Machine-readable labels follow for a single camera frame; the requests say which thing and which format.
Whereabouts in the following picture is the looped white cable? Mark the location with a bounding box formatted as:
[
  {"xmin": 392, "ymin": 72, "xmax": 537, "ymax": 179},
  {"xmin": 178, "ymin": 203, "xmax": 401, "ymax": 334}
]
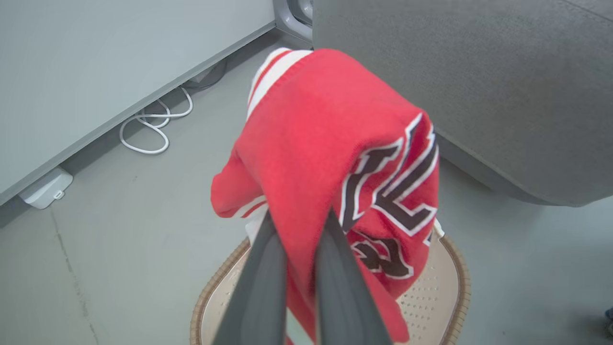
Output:
[{"xmin": 119, "ymin": 86, "xmax": 194, "ymax": 155}]

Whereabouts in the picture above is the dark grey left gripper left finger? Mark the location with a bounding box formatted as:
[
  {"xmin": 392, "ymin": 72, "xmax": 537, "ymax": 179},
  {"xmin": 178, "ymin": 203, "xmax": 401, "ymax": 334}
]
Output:
[{"xmin": 213, "ymin": 211, "xmax": 288, "ymax": 345}]

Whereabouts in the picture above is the black floor cable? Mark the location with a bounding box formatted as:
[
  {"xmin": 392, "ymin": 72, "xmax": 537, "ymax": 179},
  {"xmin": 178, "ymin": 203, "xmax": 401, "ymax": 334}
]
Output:
[{"xmin": 183, "ymin": 58, "xmax": 229, "ymax": 92}]

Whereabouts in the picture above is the grey fabric sofa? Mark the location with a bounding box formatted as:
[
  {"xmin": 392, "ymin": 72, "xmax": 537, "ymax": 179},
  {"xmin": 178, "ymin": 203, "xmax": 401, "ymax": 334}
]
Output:
[{"xmin": 312, "ymin": 0, "xmax": 613, "ymax": 207}]

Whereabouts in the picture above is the short grey partition foot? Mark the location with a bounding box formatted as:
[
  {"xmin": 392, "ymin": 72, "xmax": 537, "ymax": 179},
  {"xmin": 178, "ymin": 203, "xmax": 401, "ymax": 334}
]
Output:
[{"xmin": 272, "ymin": 0, "xmax": 314, "ymax": 43}]

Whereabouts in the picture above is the red and white garment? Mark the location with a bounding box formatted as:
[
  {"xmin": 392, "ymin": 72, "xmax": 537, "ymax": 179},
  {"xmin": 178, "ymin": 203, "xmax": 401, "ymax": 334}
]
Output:
[{"xmin": 211, "ymin": 47, "xmax": 444, "ymax": 345}]

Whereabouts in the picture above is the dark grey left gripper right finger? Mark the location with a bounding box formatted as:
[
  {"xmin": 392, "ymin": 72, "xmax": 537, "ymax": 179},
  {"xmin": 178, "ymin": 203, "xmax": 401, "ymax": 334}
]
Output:
[{"xmin": 314, "ymin": 207, "xmax": 394, "ymax": 345}]

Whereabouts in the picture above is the wide white partition panel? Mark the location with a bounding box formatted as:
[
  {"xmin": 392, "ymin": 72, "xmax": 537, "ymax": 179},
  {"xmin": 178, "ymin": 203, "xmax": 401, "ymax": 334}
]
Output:
[{"xmin": 0, "ymin": 0, "xmax": 277, "ymax": 207}]

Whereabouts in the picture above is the white power adapter box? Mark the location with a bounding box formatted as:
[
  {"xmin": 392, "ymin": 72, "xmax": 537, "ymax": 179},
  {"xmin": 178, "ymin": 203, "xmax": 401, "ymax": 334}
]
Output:
[{"xmin": 18, "ymin": 166, "xmax": 74, "ymax": 210}]

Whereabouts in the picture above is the beige perforated laundry basket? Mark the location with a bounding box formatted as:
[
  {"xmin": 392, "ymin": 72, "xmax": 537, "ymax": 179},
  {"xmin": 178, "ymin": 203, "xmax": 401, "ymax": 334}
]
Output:
[{"xmin": 190, "ymin": 232, "xmax": 472, "ymax": 345}]

